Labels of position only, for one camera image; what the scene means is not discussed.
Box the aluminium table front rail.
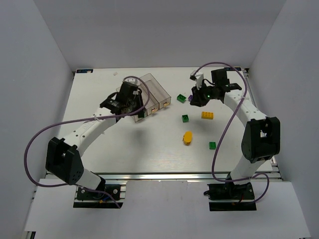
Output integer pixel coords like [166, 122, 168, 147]
[46, 172, 282, 180]

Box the yellow rectangular lego brick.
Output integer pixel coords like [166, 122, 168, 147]
[201, 112, 214, 120]

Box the dark label sticker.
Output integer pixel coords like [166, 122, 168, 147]
[224, 67, 242, 71]
[76, 69, 93, 74]

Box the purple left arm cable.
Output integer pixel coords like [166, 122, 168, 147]
[24, 76, 151, 209]

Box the yellow rounded lego brick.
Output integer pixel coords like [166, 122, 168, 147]
[182, 131, 192, 145]

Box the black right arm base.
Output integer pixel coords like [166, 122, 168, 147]
[203, 183, 257, 212]

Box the dark label sticker right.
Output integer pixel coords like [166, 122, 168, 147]
[224, 67, 242, 71]

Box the clear middle bin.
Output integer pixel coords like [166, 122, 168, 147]
[130, 78, 159, 121]

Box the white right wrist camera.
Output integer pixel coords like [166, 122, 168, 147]
[189, 70, 204, 90]

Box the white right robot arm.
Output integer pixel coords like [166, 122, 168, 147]
[190, 69, 280, 185]

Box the small green lego brick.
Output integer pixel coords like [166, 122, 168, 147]
[181, 115, 189, 123]

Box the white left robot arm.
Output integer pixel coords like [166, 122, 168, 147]
[45, 78, 144, 191]

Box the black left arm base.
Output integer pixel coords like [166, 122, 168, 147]
[73, 181, 126, 209]

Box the clear right bin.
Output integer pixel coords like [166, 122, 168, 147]
[141, 73, 171, 110]

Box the dark label sticker left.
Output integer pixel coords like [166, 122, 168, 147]
[76, 69, 93, 74]

